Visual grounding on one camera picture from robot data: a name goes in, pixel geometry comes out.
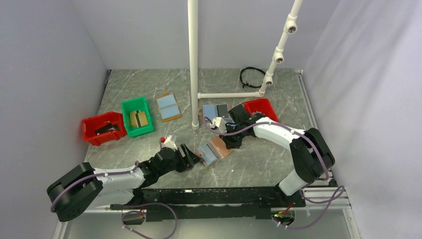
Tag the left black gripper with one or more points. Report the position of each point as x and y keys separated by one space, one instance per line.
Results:
x=185 y=164

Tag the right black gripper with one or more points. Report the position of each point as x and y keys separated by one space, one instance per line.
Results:
x=231 y=144

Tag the brown blue card holder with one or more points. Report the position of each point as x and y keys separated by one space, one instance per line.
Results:
x=212 y=151

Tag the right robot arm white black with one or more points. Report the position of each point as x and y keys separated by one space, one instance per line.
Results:
x=310 y=153

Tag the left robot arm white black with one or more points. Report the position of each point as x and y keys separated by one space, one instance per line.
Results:
x=86 y=187

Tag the card holder with black card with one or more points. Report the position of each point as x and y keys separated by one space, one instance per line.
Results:
x=221 y=110

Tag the open empty blue card holder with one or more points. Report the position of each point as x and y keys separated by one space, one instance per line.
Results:
x=168 y=107

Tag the gold cards in green bin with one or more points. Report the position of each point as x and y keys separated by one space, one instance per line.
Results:
x=138 y=119

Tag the black cards in left bin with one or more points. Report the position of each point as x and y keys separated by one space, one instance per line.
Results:
x=108 y=127

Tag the right red plastic bin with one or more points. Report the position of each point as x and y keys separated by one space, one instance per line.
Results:
x=261 y=105

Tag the red plastic bin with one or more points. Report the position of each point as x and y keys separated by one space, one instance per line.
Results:
x=89 y=125
x=261 y=105

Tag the green plastic bin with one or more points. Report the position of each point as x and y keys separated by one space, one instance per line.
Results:
x=140 y=104

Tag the left red plastic bin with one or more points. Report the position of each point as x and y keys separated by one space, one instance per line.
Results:
x=89 y=125

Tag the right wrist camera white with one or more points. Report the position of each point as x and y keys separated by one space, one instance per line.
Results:
x=218 y=124

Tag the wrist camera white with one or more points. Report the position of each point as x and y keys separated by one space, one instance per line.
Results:
x=218 y=124
x=169 y=142

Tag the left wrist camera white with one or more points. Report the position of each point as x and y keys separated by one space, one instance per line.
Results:
x=169 y=142

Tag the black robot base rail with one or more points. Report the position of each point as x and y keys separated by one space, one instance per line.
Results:
x=210 y=203

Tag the white pvc pipe frame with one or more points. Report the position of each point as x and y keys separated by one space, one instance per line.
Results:
x=290 y=27

